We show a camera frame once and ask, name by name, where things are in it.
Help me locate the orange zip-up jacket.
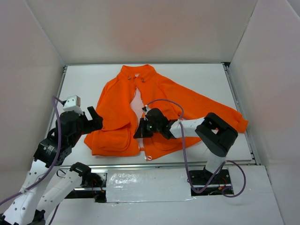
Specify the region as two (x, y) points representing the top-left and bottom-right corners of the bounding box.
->
(84, 65), (248, 157)

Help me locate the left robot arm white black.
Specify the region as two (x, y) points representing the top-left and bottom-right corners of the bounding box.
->
(0, 106), (103, 225)

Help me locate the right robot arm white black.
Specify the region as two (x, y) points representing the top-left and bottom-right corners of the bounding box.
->
(133, 106), (238, 183)

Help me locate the white foil-taped panel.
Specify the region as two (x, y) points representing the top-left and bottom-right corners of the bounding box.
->
(106, 169), (193, 203)

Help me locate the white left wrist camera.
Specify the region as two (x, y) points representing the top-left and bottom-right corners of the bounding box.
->
(63, 95), (82, 114)

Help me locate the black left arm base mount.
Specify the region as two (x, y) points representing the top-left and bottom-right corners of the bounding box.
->
(65, 172), (107, 203)

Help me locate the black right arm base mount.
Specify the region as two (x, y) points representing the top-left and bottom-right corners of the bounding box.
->
(189, 169), (233, 196)

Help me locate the aluminium table frame rail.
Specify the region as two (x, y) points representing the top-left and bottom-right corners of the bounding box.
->
(57, 63), (257, 169)

